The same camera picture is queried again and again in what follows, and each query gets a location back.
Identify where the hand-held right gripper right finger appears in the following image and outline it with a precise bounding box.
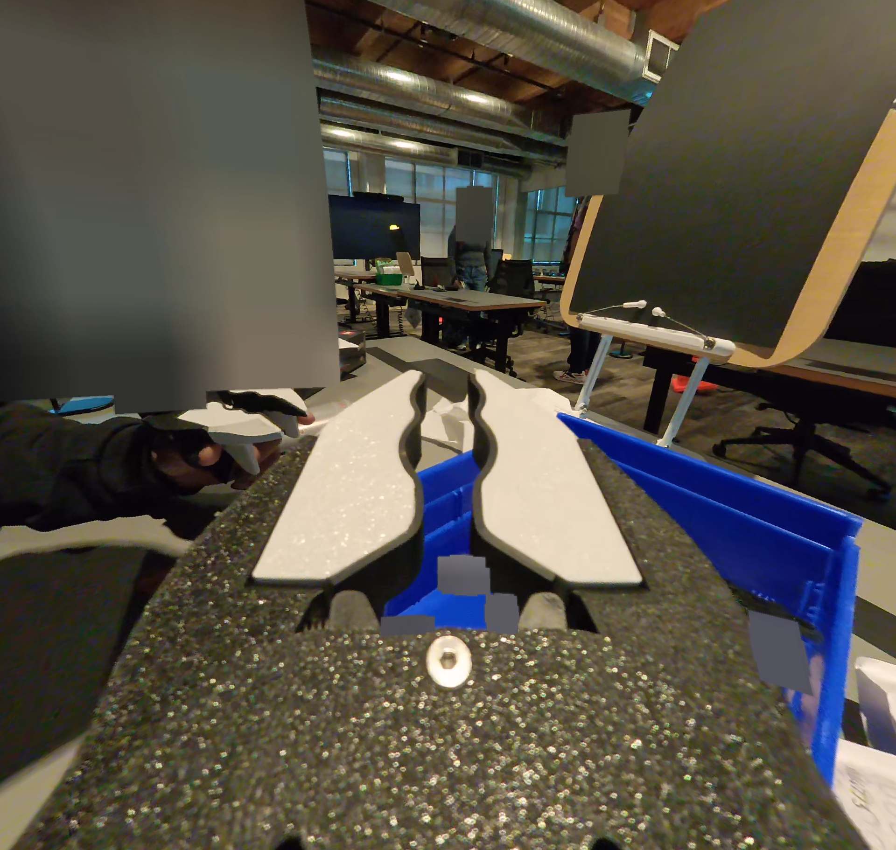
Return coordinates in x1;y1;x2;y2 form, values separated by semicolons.
468;370;644;591

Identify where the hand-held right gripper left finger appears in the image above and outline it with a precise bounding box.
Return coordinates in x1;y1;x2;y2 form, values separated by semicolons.
251;370;427;587

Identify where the blue plastic bin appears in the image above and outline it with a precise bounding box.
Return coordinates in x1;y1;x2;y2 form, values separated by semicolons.
381;412;863;788

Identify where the person's left forearm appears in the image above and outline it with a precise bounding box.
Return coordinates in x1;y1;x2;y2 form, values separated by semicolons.
0;402;151;536

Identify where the long wood-edged office desk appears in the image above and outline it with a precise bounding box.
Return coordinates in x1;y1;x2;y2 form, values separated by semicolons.
335;272;548;362

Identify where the wood-edged grey desk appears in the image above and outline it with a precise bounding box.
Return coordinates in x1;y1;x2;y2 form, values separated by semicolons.
643;335;896;439

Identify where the person's left hand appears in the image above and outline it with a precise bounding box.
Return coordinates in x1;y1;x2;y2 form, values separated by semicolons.
140;422;238;494

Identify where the crumpled white paper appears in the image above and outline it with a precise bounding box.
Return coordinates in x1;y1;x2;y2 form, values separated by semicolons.
419;387;561;460

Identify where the blue round lid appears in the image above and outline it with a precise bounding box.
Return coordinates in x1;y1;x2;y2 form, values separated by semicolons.
49;395;117;425

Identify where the white board stand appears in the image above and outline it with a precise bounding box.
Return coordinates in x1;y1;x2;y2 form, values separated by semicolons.
574;300;737;448

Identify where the large black display screen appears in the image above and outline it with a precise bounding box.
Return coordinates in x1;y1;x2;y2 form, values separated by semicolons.
329;194;421;262

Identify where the black monitor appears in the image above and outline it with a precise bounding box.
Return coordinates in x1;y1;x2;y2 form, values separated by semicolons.
825;258;896;347

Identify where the dark board with wooden edge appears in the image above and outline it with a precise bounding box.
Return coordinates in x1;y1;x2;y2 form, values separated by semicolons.
560;0;896;369

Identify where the white printed paper sheet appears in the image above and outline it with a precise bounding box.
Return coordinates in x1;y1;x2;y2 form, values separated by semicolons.
833;738;896;850

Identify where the white vent grille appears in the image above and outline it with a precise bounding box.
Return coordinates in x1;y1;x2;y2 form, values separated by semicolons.
644;28;681;83

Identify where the window wall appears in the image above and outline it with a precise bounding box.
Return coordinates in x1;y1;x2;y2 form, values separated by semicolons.
323;149;582;263

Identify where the large metal air duct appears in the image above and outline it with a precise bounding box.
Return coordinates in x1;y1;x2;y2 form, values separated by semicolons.
308;0;674;105

